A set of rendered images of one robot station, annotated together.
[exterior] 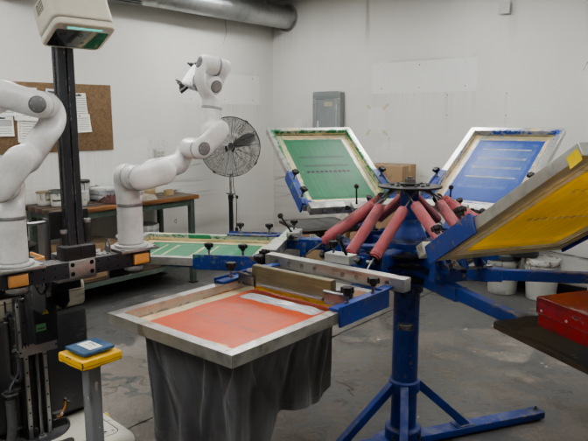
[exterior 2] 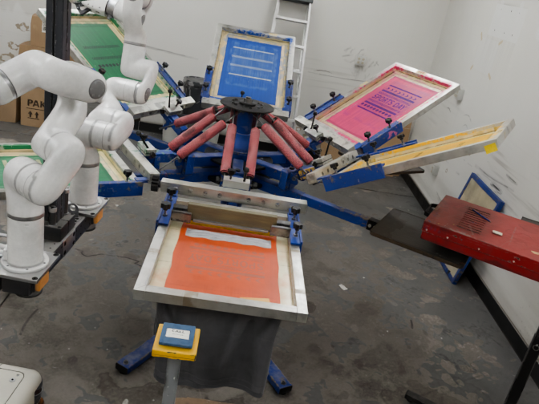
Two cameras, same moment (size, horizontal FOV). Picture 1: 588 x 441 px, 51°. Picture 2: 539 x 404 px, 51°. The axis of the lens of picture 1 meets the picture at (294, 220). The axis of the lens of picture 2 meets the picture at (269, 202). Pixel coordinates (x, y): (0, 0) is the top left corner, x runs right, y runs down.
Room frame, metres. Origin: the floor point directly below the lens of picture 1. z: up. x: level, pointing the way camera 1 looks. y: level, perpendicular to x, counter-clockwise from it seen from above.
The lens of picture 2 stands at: (0.59, 1.43, 2.04)
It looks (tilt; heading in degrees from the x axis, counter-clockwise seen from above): 23 degrees down; 315
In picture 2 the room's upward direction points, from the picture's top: 11 degrees clockwise
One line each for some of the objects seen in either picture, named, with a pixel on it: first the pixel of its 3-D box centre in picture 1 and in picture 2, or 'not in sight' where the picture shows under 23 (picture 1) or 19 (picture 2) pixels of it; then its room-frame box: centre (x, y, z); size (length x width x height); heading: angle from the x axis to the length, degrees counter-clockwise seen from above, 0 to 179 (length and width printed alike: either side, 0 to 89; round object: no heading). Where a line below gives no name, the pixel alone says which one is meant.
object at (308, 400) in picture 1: (290, 393); not in sight; (1.89, 0.01, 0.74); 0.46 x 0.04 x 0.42; 140
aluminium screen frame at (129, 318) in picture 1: (255, 307); (227, 250); (2.06, 0.14, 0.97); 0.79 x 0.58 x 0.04; 140
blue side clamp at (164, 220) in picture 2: (245, 279); (167, 213); (2.43, 0.20, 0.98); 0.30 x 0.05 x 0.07; 140
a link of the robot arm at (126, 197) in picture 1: (129, 185); (89, 141); (2.31, 0.62, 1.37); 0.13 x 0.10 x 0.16; 40
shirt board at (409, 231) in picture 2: (499, 309); (342, 212); (2.24, -0.77, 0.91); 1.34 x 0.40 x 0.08; 20
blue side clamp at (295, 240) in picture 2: (360, 305); (293, 232); (2.07, -0.23, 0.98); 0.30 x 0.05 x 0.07; 140
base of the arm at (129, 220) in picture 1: (128, 225); (80, 182); (2.33, 0.63, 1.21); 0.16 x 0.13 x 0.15; 45
